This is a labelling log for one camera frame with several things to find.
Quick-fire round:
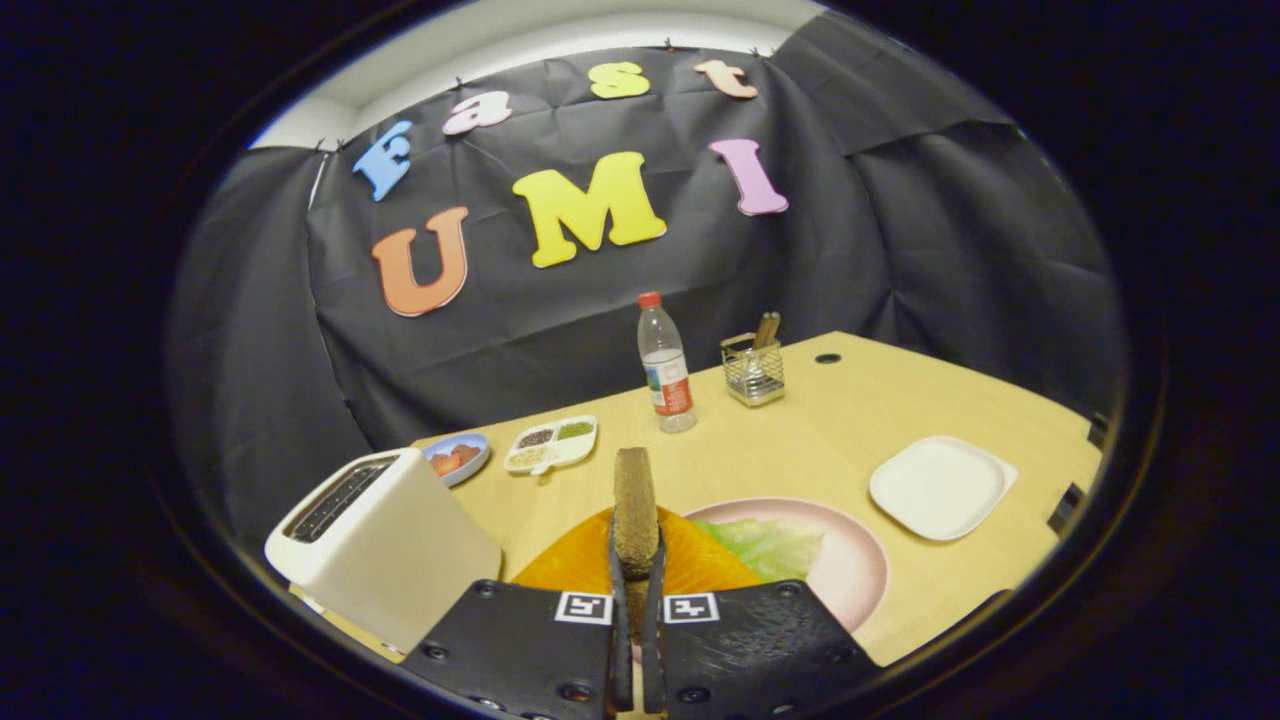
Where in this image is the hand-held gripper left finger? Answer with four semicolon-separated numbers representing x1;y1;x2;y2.
400;505;637;720

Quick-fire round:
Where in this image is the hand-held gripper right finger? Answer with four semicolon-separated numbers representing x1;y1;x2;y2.
640;505;881;720

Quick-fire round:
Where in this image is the brown bread slice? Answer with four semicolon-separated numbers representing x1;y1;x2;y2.
612;447;661;641

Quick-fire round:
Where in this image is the green lettuce leaf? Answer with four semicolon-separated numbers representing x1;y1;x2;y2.
712;517;827;583

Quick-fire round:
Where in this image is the round pink plate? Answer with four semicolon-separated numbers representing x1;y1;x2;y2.
685;497;890;633

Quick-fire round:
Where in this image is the white divided condiment tray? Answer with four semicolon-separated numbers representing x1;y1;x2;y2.
503;415;599;476

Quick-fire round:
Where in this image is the small blue plate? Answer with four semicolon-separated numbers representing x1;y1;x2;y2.
422;432;492;488

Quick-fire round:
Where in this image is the white toaster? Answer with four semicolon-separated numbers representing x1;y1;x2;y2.
264;447;504;656

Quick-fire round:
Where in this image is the clear red-capped water bottle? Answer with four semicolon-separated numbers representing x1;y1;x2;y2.
637;291;698;434

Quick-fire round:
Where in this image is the white square plate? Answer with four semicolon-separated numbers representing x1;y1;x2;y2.
868;435;1019;542

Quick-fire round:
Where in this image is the wire mesh utensil holder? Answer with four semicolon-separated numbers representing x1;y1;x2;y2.
720;312;787;408

